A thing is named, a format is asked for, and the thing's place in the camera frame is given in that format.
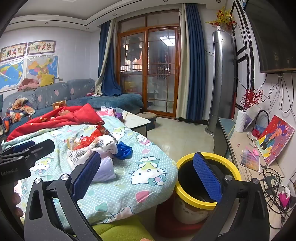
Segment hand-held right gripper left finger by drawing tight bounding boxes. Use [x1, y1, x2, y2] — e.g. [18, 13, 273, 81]
[24, 151, 104, 241]

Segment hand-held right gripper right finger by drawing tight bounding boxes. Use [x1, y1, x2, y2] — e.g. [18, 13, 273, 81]
[190, 152, 270, 241]

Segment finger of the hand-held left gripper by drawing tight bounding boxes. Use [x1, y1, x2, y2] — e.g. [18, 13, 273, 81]
[0, 140, 36, 155]
[0, 138, 55, 163]

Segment pale white plastic bag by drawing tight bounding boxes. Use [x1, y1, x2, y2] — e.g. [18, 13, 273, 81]
[92, 155, 116, 184]

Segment yellow rimmed waste bin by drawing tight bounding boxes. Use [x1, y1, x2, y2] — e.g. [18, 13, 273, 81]
[172, 152, 242, 226]

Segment white printed plastic bag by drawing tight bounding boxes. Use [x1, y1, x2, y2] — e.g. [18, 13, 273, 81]
[67, 136, 119, 170]

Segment red snack bag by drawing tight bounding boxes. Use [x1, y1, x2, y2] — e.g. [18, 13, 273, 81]
[73, 125, 112, 151]

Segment blue plastic bag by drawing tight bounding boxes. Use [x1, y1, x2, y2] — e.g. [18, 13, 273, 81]
[114, 141, 134, 160]

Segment person's left hand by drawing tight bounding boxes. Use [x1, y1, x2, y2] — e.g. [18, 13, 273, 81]
[11, 180, 25, 217]

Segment colourful clothes heap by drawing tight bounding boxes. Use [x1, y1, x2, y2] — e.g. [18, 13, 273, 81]
[5, 97, 36, 124]

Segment television cabinet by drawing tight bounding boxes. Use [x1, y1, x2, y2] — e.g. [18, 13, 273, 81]
[213, 117, 296, 232]

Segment gold box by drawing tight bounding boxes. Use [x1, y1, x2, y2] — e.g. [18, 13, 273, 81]
[53, 101, 68, 111]

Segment red blanket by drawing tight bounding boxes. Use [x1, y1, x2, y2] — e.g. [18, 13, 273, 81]
[7, 103, 106, 142]

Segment cartoon cat printed blanket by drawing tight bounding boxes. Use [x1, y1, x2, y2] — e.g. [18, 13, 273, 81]
[1, 115, 179, 230]

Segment blue grey sofa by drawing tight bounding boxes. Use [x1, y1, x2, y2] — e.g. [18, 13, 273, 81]
[0, 78, 144, 135]

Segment red plastic object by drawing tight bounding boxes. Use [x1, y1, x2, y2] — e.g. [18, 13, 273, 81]
[155, 201, 209, 232]

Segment pink clothes pile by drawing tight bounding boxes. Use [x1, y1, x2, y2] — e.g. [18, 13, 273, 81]
[18, 78, 40, 91]

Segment white paper roll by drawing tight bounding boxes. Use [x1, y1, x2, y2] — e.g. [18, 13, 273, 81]
[234, 110, 248, 133]

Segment green cushion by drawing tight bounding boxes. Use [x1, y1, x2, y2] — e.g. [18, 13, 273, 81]
[92, 214, 158, 241]

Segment pink cloth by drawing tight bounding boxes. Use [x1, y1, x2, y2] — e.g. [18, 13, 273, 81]
[96, 108, 116, 119]

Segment yellow pillow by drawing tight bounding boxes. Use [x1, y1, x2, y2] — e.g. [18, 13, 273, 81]
[40, 74, 55, 87]

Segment world map poster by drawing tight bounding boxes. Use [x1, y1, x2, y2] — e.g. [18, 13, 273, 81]
[0, 61, 25, 93]

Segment marble top coffee table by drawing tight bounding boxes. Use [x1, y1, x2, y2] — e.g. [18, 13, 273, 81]
[116, 110, 151, 138]

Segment purple picture board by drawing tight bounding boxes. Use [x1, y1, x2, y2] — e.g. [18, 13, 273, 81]
[245, 105, 262, 131]

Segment colourful picture book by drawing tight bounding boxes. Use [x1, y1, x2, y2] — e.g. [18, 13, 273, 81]
[257, 115, 295, 166]

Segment pink plastic item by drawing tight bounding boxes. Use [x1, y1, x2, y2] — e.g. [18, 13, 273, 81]
[278, 189, 291, 207]

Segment country map poster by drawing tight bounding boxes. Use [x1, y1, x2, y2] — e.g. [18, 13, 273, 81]
[26, 56, 59, 80]

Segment dark round stool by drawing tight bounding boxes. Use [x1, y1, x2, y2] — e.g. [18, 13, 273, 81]
[136, 112, 158, 131]

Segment red berry branches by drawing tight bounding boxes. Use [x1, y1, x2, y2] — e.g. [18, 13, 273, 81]
[240, 89, 264, 112]

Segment framed embroidery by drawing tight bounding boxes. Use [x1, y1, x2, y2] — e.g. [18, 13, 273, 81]
[0, 43, 28, 62]
[27, 40, 57, 55]

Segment blue curtain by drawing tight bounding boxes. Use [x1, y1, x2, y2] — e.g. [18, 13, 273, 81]
[185, 3, 207, 121]
[98, 21, 123, 97]

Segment silver tower air conditioner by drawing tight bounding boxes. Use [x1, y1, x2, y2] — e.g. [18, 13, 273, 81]
[206, 30, 237, 136]

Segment beige curtain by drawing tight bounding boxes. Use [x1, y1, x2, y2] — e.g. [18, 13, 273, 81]
[176, 3, 190, 119]
[95, 19, 117, 94]

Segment wooden sliding glass door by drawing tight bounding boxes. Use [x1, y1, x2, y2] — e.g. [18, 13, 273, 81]
[117, 9, 181, 118]

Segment hanging dark clothes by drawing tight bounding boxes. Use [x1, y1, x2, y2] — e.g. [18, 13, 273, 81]
[126, 37, 145, 62]

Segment yellow artificial flowers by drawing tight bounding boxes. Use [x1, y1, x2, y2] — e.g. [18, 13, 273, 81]
[205, 6, 236, 31]

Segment tangled black cables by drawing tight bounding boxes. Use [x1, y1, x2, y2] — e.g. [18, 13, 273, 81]
[259, 166, 292, 215]

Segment black cable loop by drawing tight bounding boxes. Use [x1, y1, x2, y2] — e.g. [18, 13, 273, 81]
[254, 110, 270, 135]

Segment black wall frame moulding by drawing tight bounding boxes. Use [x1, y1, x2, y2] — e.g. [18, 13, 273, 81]
[231, 0, 255, 116]

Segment hanging wall cables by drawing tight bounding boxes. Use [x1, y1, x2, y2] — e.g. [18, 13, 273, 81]
[264, 73, 296, 114]

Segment wall television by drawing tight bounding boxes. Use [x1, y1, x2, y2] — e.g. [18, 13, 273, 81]
[243, 0, 296, 74]

